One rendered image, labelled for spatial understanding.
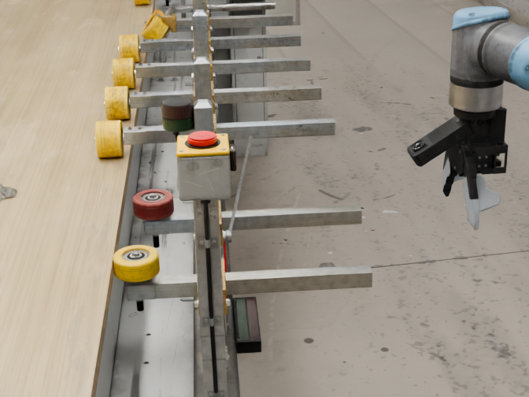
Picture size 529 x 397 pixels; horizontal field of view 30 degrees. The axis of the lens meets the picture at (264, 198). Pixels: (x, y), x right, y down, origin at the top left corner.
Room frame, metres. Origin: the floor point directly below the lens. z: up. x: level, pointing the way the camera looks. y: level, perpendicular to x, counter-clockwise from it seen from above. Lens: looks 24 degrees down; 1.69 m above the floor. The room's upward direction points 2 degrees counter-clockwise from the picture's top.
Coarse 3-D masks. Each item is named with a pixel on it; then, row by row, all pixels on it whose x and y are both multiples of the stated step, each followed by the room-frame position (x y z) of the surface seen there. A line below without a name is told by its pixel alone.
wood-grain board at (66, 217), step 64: (0, 0) 3.66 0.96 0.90; (64, 0) 3.63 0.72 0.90; (128, 0) 3.60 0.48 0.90; (0, 64) 2.79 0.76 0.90; (64, 64) 2.78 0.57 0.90; (0, 128) 2.23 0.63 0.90; (64, 128) 2.22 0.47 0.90; (64, 192) 1.83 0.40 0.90; (0, 256) 1.56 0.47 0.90; (64, 256) 1.55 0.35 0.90; (0, 320) 1.34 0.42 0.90; (64, 320) 1.33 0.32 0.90; (0, 384) 1.16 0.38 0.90; (64, 384) 1.16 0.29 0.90
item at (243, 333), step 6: (240, 300) 1.73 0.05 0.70; (240, 306) 1.70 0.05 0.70; (240, 312) 1.68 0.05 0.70; (240, 318) 1.66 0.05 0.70; (246, 318) 1.66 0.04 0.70; (240, 324) 1.63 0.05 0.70; (246, 324) 1.63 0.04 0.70; (240, 330) 1.61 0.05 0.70; (246, 330) 1.61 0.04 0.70; (240, 336) 1.59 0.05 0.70; (246, 336) 1.59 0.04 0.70
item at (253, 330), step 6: (246, 300) 1.73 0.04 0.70; (252, 300) 1.72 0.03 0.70; (246, 306) 1.70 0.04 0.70; (252, 306) 1.70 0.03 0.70; (252, 312) 1.68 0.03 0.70; (252, 318) 1.65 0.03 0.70; (252, 324) 1.63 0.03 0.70; (252, 330) 1.61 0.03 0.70; (258, 330) 1.61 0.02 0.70; (252, 336) 1.59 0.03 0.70; (258, 336) 1.59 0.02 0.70
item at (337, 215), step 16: (288, 208) 1.82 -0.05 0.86; (304, 208) 1.81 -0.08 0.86; (320, 208) 1.81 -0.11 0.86; (336, 208) 1.81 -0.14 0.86; (352, 208) 1.81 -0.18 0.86; (144, 224) 1.77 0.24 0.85; (160, 224) 1.77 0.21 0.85; (176, 224) 1.78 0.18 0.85; (192, 224) 1.78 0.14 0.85; (224, 224) 1.78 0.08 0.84; (240, 224) 1.78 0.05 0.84; (256, 224) 1.78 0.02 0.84; (272, 224) 1.79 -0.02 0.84; (288, 224) 1.79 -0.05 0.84; (304, 224) 1.79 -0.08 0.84; (320, 224) 1.79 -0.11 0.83; (336, 224) 1.79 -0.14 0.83
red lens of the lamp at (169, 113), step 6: (162, 102) 1.75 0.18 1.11; (192, 102) 1.75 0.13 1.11; (162, 108) 1.74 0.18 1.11; (168, 108) 1.72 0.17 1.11; (174, 108) 1.72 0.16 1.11; (180, 108) 1.72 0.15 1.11; (186, 108) 1.73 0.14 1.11; (192, 108) 1.74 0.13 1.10; (162, 114) 1.74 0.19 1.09; (168, 114) 1.73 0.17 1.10; (174, 114) 1.72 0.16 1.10; (180, 114) 1.72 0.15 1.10; (186, 114) 1.73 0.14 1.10; (192, 114) 1.74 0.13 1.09
